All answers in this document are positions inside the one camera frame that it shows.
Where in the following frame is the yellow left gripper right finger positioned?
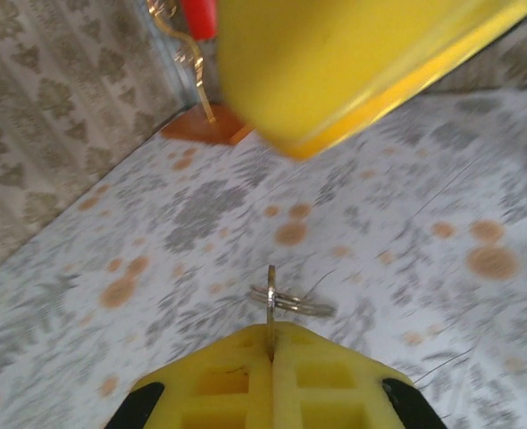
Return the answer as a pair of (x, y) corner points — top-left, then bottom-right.
(272, 323), (416, 429)

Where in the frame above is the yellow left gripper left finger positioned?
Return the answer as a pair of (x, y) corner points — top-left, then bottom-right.
(133, 324), (274, 429)

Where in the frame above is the thin metal key ring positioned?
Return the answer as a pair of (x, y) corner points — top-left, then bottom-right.
(248, 284), (337, 318)

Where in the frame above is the red wine glass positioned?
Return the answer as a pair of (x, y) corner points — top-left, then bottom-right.
(180, 0), (219, 42)

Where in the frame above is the floral patterned table mat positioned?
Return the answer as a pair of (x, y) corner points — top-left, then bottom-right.
(0, 84), (527, 429)

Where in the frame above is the gold wire stand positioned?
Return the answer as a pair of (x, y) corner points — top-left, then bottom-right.
(146, 0), (220, 130)

